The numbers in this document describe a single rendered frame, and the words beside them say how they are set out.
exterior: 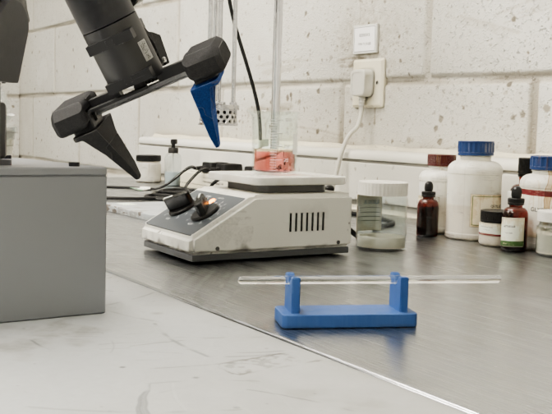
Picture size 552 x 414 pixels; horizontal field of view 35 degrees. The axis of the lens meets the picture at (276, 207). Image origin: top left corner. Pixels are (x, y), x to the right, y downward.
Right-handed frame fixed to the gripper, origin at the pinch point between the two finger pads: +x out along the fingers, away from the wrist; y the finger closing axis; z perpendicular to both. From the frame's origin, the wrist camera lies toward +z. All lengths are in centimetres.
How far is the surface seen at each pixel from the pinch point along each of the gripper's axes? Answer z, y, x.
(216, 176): 7.5, -1.0, 8.5
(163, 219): 2.7, 5.3, 9.5
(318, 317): -31.0, -13.5, 9.6
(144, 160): 110, 41, 29
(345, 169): 62, -8, 32
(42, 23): 213, 86, -4
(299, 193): 3.2, -9.7, 12.5
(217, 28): 57, 1, 0
